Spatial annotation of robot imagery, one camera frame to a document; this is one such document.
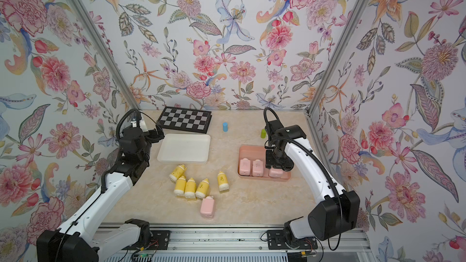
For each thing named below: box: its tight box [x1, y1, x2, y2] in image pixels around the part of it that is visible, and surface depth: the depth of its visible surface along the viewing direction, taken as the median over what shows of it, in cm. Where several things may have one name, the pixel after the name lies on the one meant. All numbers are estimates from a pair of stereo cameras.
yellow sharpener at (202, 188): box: [195, 178, 210, 199], surface depth 82 cm
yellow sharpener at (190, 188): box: [184, 177, 198, 199], surface depth 82 cm
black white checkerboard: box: [157, 106, 213, 135], surface depth 116 cm
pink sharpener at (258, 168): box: [252, 158, 264, 178], surface depth 89 cm
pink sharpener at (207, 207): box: [200, 195, 215, 219], surface depth 78 cm
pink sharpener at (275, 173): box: [268, 167, 284, 178], surface depth 75 cm
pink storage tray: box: [237, 144, 292, 182], surface depth 90 cm
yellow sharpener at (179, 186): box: [173, 175, 187, 196], surface depth 83 cm
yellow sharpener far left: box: [168, 163, 187, 184], surface depth 87 cm
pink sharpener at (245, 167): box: [239, 157, 251, 176], surface depth 90 cm
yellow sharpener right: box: [217, 170, 230, 192], surface depth 85 cm
